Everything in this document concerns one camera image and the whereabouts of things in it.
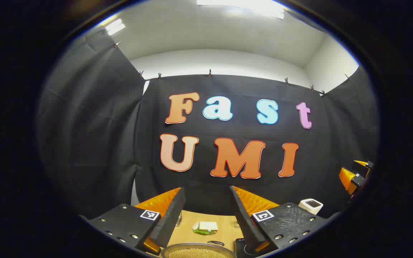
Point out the pile of soybeans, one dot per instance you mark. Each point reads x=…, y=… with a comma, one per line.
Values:
x=197, y=253

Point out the white toaster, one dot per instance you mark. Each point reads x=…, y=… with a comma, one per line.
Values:
x=310, y=206

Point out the sandwich with lettuce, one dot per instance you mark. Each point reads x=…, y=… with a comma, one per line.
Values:
x=206, y=226

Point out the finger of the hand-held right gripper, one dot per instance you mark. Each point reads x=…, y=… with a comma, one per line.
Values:
x=362, y=165
x=346, y=179

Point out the black induction cooktop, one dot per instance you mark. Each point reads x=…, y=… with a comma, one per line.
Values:
x=240, y=249

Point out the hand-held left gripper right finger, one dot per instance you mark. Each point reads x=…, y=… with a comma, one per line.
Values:
x=246, y=220

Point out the clear plastic water bottle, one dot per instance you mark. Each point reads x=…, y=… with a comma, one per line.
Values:
x=236, y=225

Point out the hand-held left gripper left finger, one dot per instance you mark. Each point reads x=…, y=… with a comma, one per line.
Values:
x=169, y=220

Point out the small ceiling light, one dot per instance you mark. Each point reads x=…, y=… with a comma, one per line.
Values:
x=115, y=26

